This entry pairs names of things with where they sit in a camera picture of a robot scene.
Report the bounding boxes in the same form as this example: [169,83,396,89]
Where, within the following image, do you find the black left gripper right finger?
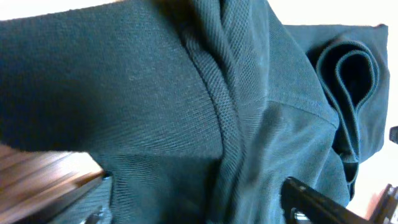
[280,177,370,224]

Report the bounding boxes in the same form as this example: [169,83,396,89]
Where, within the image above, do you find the black t-shirt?
[1,1,389,223]

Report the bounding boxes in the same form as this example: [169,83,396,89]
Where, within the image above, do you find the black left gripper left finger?
[82,206,104,224]

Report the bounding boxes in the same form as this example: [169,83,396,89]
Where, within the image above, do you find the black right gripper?
[366,126,398,224]

